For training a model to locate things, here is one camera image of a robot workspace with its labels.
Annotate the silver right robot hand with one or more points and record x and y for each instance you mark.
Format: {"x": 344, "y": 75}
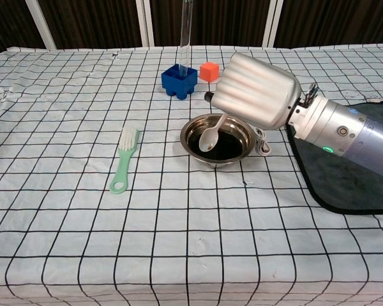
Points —
{"x": 258, "y": 92}

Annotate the white plastic spoon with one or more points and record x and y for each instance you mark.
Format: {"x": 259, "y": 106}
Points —
{"x": 207, "y": 137}

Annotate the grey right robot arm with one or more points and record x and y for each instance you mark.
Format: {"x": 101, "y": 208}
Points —
{"x": 338, "y": 127}

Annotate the metal bowl with dark liquid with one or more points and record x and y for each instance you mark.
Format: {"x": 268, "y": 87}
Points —
{"x": 242, "y": 134}

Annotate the dark grey cloth mat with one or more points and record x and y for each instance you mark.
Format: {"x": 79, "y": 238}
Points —
{"x": 338, "y": 185}

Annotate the orange cube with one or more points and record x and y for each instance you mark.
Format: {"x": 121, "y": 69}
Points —
{"x": 209, "y": 73}

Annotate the blue plastic tube holder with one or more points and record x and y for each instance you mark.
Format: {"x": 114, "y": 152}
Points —
{"x": 178, "y": 84}

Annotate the clear test tube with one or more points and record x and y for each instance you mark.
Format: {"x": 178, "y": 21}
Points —
{"x": 185, "y": 38}

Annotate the green scrubbing brush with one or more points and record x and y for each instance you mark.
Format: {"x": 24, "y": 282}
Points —
{"x": 124, "y": 159}

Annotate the white checkered tablecloth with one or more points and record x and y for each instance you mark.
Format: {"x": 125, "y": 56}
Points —
{"x": 83, "y": 239}

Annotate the white partition post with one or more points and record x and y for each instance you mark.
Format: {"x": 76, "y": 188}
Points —
{"x": 43, "y": 25}
{"x": 272, "y": 22}
{"x": 145, "y": 22}

